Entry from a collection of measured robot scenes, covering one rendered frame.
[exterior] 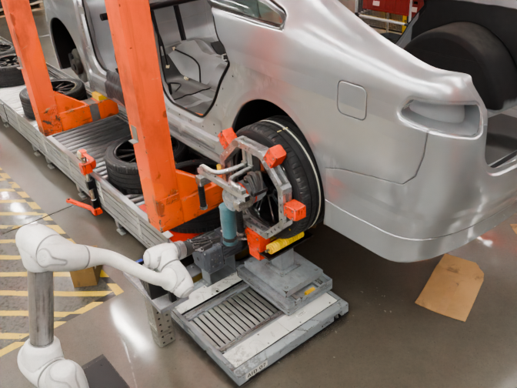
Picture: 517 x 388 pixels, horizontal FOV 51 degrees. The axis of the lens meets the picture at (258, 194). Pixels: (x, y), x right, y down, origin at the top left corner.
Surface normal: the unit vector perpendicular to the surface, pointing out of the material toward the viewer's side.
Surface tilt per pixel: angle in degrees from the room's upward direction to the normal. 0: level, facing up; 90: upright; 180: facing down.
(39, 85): 90
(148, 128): 90
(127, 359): 0
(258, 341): 0
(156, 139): 90
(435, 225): 100
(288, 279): 0
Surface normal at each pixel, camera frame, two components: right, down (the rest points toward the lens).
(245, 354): -0.06, -0.86
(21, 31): 0.62, 0.37
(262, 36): -0.77, 0.22
